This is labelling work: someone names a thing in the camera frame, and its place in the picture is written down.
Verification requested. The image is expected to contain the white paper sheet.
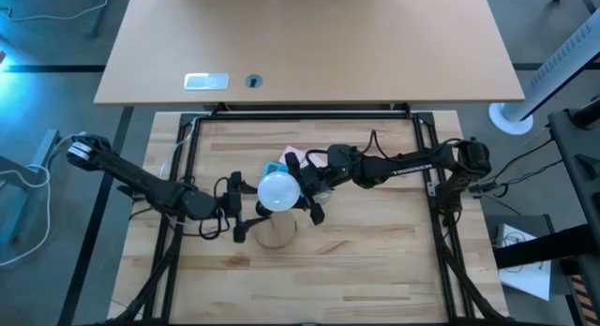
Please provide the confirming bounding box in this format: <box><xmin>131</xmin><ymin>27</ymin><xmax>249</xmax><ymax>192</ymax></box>
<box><xmin>495</xmin><ymin>221</ymin><xmax>553</xmax><ymax>303</ymax></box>

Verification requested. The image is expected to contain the grey metal stand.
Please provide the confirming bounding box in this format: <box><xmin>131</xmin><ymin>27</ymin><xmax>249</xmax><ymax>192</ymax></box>
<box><xmin>0</xmin><ymin>127</ymin><xmax>61</xmax><ymax>246</ymax></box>

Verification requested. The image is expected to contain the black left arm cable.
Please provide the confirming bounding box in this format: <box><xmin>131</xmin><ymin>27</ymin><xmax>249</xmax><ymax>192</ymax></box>
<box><xmin>197</xmin><ymin>176</ymin><xmax>233</xmax><ymax>242</ymax></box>

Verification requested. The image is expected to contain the thin white floor cable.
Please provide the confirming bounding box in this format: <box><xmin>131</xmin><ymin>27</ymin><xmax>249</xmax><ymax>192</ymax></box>
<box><xmin>0</xmin><ymin>0</ymin><xmax>110</xmax><ymax>23</ymax></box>

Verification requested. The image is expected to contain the grey desk leg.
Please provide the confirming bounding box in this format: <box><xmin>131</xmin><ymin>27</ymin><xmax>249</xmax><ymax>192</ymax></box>
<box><xmin>87</xmin><ymin>0</ymin><xmax>113</xmax><ymax>38</ymax></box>

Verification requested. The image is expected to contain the pink sticky note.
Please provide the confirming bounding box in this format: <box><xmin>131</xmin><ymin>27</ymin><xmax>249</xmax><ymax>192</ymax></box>
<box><xmin>277</xmin><ymin>144</ymin><xmax>307</xmax><ymax>166</ymax></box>
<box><xmin>304</xmin><ymin>150</ymin><xmax>330</xmax><ymax>170</ymax></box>

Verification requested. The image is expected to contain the light wooden desk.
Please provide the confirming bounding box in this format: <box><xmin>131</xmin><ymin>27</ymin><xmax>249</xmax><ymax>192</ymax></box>
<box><xmin>93</xmin><ymin>0</ymin><xmax>525</xmax><ymax>106</ymax></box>

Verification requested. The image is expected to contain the teal calculator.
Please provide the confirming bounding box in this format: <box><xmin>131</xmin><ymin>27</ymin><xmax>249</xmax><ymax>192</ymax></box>
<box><xmin>262</xmin><ymin>160</ymin><xmax>291</xmax><ymax>176</ymax></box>

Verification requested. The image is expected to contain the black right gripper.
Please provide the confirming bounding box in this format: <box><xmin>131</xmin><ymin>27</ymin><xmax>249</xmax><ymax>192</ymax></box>
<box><xmin>283</xmin><ymin>145</ymin><xmax>360</xmax><ymax>227</ymax></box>

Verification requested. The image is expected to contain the white tower fan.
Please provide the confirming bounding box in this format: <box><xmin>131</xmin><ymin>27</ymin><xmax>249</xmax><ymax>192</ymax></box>
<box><xmin>487</xmin><ymin>9</ymin><xmax>600</xmax><ymax>137</ymax></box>

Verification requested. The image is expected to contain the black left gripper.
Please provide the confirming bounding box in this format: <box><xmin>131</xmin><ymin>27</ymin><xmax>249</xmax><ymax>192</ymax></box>
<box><xmin>216</xmin><ymin>170</ymin><xmax>273</xmax><ymax>245</ymax></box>

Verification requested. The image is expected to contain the silver desk cable plate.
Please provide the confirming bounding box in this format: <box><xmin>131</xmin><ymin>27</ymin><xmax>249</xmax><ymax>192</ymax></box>
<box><xmin>183</xmin><ymin>72</ymin><xmax>231</xmax><ymax>92</ymax></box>

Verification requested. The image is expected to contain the long white floor cable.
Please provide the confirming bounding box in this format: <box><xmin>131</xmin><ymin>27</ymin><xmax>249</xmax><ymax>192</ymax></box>
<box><xmin>0</xmin><ymin>130</ymin><xmax>90</xmax><ymax>270</ymax></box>

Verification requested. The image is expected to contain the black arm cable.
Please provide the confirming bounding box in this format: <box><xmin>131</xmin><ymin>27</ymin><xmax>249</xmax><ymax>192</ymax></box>
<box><xmin>368</xmin><ymin>127</ymin><xmax>465</xmax><ymax>161</ymax></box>
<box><xmin>197</xmin><ymin>176</ymin><xmax>233</xmax><ymax>242</ymax></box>

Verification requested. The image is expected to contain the white frame cable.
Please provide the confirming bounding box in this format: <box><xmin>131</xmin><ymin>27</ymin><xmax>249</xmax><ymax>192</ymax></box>
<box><xmin>161</xmin><ymin>112</ymin><xmax>210</xmax><ymax>180</ymax></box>

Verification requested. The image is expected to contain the black equipment cart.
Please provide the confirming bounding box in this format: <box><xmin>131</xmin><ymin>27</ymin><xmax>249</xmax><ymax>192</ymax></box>
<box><xmin>547</xmin><ymin>95</ymin><xmax>600</xmax><ymax>326</ymax></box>

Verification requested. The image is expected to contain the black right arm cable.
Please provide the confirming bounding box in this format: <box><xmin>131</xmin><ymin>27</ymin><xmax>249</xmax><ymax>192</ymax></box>
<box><xmin>368</xmin><ymin>127</ymin><xmax>465</xmax><ymax>161</ymax></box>

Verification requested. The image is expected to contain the gold wire pen holder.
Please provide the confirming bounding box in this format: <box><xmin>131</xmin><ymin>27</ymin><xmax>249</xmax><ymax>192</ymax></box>
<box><xmin>310</xmin><ymin>187</ymin><xmax>336</xmax><ymax>207</ymax></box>

